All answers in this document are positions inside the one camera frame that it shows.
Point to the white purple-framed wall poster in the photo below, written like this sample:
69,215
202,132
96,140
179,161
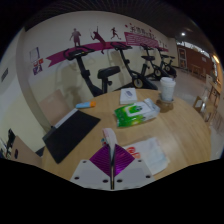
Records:
34,55

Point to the black metal rack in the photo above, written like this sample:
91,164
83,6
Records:
8,141

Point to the green wet wipes pack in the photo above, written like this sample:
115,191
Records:
135,113

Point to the purple and orange wall poster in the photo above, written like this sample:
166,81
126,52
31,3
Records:
37,67

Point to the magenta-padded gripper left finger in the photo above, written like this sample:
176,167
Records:
88,173

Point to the glowing round wall lamp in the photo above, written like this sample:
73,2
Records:
216,58

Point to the grey wall vent grille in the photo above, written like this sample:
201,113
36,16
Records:
4,75

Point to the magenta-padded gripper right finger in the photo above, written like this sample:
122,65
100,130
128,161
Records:
136,173

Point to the round wooden coaster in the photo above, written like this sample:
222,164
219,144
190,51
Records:
165,106

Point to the round ceiling light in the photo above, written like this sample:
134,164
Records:
182,33

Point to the black exercise bike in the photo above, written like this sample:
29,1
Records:
85,75
155,71
168,68
136,81

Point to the black mouse pad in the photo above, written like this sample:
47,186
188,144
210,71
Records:
70,135

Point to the wooden tables and chairs group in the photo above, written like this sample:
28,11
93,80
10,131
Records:
213,96

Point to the small white box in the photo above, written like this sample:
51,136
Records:
128,96

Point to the white printed towel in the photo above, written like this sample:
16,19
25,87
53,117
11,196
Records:
150,153

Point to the blue and orange tube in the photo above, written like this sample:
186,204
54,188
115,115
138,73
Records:
85,105

